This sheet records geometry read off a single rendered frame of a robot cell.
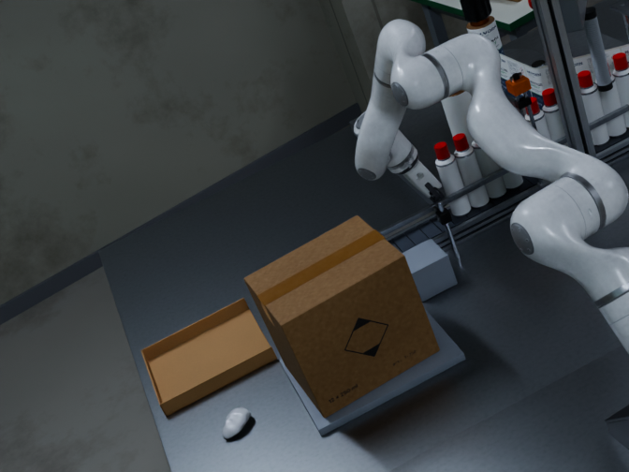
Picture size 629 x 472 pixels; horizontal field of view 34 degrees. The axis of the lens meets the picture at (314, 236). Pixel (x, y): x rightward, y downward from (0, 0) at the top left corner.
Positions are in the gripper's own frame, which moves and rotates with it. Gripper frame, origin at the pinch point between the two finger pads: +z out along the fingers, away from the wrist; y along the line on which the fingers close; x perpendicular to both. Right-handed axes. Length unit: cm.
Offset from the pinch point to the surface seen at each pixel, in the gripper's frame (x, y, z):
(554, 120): -34.7, -2.5, 5.1
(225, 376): 67, -13, -15
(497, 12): -69, 121, 40
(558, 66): -39.9, -16.8, -15.5
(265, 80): 9, 255, 51
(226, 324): 62, 11, -11
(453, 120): -18.9, 25.6, 1.5
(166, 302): 74, 36, -15
